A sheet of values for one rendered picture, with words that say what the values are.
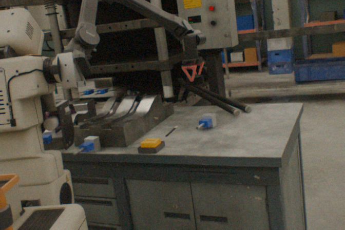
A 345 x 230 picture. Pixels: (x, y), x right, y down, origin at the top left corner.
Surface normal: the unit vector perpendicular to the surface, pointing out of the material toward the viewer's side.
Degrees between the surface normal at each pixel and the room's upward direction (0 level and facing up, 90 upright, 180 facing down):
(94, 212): 90
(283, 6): 90
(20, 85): 82
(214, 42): 90
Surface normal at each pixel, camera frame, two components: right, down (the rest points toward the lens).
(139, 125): 0.91, -0.04
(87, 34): 0.59, -0.53
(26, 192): -0.13, 0.07
